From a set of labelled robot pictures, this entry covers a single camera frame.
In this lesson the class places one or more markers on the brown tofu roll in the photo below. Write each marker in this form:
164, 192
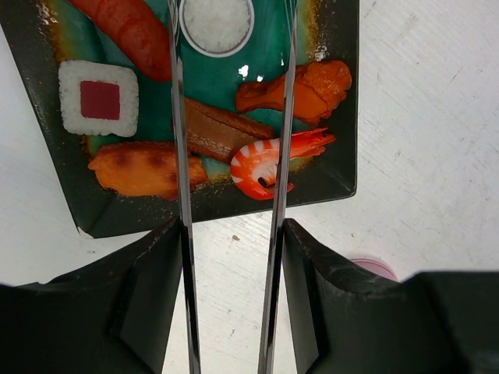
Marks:
217, 133

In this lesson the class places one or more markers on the toy shrimp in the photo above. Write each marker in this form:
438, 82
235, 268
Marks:
254, 167

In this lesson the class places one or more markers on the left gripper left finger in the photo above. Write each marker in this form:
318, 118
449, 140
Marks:
111, 316

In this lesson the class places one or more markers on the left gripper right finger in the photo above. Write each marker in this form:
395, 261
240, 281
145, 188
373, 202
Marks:
346, 319

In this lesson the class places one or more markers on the white rice bowl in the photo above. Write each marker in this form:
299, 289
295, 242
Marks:
217, 29

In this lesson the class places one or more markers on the pink lid with brown handle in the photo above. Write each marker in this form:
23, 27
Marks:
376, 266

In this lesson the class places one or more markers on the metal tongs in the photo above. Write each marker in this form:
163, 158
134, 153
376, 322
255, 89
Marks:
270, 309

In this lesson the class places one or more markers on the orange chicken drumstick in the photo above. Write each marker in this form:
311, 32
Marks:
319, 88

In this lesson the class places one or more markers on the red sausage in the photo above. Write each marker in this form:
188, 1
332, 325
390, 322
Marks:
136, 30

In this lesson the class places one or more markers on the orange fried piece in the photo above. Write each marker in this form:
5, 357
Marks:
139, 168

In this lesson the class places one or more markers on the black square food plate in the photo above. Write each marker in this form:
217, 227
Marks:
41, 34

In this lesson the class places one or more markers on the sushi roll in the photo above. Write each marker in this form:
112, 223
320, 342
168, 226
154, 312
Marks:
98, 99

